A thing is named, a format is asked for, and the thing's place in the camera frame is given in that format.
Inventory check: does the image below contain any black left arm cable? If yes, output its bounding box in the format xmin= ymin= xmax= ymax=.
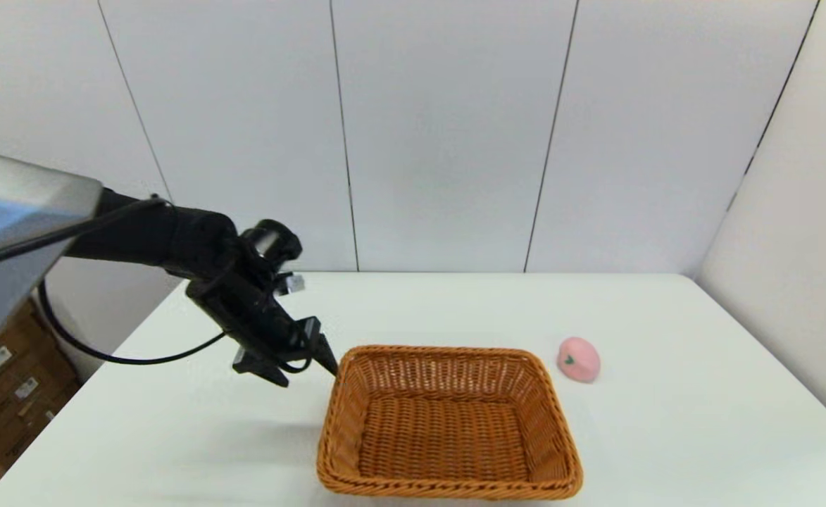
xmin=0 ymin=199 xmax=173 ymax=272
xmin=38 ymin=279 xmax=230 ymax=365

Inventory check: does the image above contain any cardboard box with flat lid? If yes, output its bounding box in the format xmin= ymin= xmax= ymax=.
xmin=0 ymin=299 xmax=42 ymax=367

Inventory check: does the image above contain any pink toy peach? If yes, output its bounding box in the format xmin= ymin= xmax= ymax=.
xmin=558 ymin=337 xmax=601 ymax=384

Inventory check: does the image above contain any orange woven wicker basket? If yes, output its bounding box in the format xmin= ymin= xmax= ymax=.
xmin=316 ymin=344 xmax=584 ymax=501

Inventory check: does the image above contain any large labelled cardboard box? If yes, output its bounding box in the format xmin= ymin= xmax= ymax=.
xmin=0 ymin=320 xmax=81 ymax=469

